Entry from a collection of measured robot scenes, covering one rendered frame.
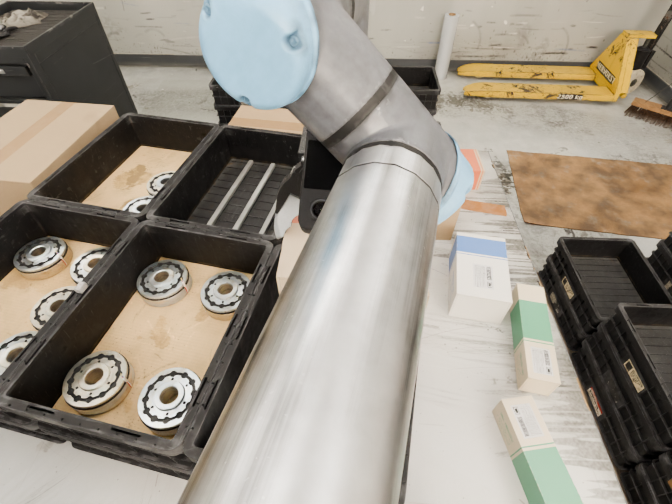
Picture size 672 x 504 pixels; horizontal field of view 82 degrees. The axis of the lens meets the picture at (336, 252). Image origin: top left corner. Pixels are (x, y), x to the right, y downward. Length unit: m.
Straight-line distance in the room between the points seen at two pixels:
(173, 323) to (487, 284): 0.68
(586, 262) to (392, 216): 1.73
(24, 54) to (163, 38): 2.18
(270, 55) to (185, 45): 3.90
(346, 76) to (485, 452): 0.73
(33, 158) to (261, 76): 1.09
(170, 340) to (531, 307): 0.77
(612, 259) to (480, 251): 1.05
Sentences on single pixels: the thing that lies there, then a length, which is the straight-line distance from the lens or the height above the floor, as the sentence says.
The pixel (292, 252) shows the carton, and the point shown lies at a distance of 0.50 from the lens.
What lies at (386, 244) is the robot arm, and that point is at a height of 1.35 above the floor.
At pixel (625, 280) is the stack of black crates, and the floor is 0.27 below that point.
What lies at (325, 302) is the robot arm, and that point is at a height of 1.35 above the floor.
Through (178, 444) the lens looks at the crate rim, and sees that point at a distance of 0.61.
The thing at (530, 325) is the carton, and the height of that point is 0.76.
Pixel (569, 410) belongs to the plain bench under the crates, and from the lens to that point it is 0.96.
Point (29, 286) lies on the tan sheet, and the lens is 1.05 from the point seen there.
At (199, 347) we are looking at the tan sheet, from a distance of 0.79.
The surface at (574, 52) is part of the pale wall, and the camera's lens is 4.32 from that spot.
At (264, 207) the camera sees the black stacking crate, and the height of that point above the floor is 0.83.
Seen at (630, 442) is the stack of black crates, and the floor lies 0.27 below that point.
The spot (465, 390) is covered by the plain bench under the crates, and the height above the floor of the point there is 0.70.
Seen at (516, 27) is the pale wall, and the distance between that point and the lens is 4.04.
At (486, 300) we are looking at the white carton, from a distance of 0.92.
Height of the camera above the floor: 1.49
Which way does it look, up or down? 48 degrees down
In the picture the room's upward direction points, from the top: straight up
